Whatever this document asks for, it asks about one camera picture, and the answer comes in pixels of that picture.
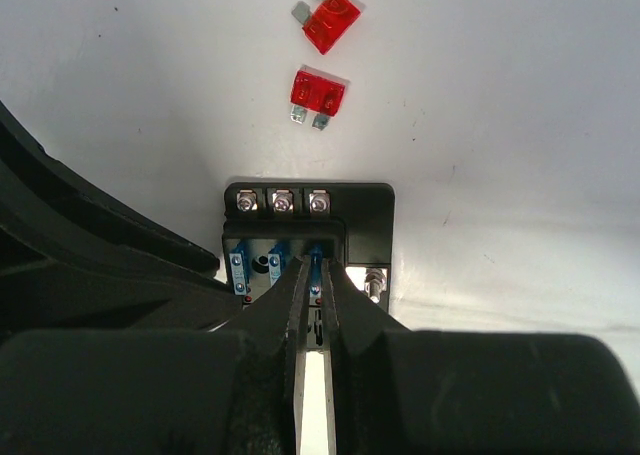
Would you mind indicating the red fuse lower left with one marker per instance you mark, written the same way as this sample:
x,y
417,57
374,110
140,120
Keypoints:
x,y
318,93

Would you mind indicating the red fuse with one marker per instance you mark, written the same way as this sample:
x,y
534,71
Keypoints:
x,y
324,26
318,93

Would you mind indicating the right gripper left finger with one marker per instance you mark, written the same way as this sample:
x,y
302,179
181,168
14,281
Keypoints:
x,y
265,414

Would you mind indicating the black fuse box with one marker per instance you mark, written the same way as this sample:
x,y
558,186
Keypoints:
x,y
352,222

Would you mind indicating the blue fuse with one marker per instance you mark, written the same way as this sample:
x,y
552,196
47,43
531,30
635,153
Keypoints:
x,y
277,260
315,283
239,270

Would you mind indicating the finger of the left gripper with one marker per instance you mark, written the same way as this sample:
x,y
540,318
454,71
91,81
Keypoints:
x,y
90,208
56,275

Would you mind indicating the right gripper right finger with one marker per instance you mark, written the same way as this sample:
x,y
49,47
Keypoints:
x,y
358,374

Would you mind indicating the red fuse middle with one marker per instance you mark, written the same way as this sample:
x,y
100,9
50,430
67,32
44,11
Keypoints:
x,y
324,26

